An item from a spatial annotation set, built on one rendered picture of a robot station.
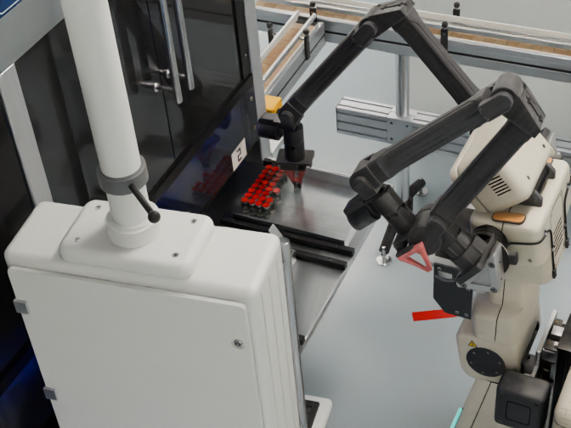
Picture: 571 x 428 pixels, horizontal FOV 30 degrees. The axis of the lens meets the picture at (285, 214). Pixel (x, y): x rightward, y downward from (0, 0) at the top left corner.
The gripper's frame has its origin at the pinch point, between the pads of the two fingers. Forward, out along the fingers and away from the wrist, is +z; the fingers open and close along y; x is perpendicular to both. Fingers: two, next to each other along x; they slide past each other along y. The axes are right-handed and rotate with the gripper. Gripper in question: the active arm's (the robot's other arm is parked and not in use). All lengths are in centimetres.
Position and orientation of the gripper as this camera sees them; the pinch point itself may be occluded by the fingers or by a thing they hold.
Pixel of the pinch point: (296, 181)
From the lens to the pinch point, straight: 306.4
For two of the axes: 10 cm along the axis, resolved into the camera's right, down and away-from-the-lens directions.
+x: -1.7, 6.6, -7.4
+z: 0.7, 7.5, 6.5
